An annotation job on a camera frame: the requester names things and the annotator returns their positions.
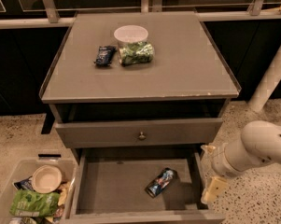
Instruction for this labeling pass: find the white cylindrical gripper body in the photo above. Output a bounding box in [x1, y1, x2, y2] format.
[211, 142, 245, 179]

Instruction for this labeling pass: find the blue silver redbull can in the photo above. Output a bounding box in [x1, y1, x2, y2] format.
[145, 167, 177, 198]

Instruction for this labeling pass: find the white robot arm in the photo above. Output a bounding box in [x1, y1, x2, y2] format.
[201, 45, 281, 204]

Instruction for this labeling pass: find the closed grey top drawer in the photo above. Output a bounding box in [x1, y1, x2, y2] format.
[55, 119, 222, 148]

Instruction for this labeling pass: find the round brass drawer knob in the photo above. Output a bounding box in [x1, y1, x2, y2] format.
[138, 132, 146, 141]

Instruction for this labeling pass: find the grey wooden drawer cabinet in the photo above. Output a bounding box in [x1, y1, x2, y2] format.
[40, 12, 239, 219]

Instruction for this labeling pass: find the open grey middle drawer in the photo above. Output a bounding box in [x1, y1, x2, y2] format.
[62, 146, 224, 224]

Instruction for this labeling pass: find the green patterned can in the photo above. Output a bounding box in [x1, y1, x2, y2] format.
[119, 42, 154, 66]

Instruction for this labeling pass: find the white round cup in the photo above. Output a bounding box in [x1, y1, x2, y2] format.
[114, 25, 148, 47]

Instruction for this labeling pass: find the dark blue snack packet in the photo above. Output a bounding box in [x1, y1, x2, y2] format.
[94, 46, 117, 67]

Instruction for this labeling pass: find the yellow snack wrapper in bin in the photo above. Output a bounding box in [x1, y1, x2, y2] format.
[57, 182, 70, 206]

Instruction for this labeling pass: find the beige paper bowl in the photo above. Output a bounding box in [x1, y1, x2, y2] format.
[32, 165, 63, 193]

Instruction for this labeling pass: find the clear plastic storage bin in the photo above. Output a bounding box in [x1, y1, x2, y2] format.
[0, 157, 77, 224]

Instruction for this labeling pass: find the dark blue packet in bin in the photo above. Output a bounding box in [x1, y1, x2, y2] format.
[13, 176, 34, 190]

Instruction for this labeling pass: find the green chip bag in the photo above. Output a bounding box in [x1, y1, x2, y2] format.
[9, 189, 60, 217]

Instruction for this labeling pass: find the metal railing frame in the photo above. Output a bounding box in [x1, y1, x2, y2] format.
[0, 0, 281, 29]

